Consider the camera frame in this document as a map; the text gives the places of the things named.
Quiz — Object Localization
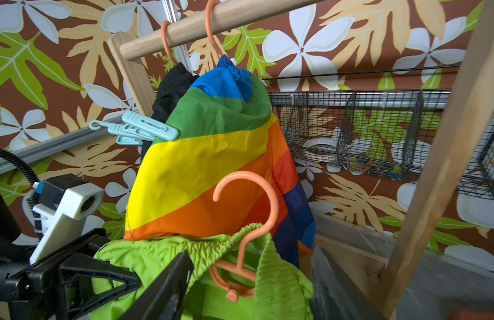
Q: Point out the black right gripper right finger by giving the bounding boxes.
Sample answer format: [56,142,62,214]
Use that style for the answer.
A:
[309,247,386,319]

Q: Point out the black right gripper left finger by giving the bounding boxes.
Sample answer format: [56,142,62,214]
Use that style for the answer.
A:
[120,251,194,320]

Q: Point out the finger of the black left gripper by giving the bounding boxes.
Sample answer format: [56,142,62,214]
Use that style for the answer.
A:
[56,253,141,319]

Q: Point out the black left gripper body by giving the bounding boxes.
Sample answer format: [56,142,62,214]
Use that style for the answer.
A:
[0,229,111,319]

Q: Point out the orange hanger of green shorts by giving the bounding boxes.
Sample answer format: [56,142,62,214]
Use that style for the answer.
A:
[209,171,279,303]

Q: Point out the lime green shorts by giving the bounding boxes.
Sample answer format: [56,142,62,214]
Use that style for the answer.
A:
[89,223,313,319]

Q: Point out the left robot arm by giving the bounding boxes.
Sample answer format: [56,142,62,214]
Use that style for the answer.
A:
[0,149,141,319]

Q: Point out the rainbow striped shorts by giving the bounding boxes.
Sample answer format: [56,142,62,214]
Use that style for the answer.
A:
[124,57,316,264]

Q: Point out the black shorts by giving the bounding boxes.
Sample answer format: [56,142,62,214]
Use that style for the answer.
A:
[139,61,200,161]

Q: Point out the orange hanger of black shorts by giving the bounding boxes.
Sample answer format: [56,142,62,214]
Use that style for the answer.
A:
[160,21,178,65]

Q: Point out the orange hanger of rainbow shorts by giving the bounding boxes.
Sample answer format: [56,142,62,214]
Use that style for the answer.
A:
[204,0,224,59]

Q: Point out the red plastic tool case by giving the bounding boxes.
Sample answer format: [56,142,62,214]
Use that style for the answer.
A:
[448,310,494,320]

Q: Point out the mint clothespin left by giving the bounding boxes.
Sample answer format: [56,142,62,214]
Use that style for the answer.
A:
[89,120,155,146]

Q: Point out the mint clothespin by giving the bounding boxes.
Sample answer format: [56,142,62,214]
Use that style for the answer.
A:
[122,111,179,141]
[89,120,155,146]

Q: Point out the mint clothespin right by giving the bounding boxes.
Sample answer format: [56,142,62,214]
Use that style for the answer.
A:
[122,111,179,141]

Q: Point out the wooden clothes rack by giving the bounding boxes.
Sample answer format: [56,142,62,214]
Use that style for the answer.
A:
[108,1,494,317]

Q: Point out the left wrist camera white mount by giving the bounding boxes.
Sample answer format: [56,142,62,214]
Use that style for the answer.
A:
[29,173,105,265]

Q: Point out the aluminium frame post left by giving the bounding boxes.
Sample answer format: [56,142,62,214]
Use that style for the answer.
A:
[0,1,192,175]

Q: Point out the black wire basket back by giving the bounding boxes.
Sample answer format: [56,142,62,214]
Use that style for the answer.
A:
[267,89,494,203]

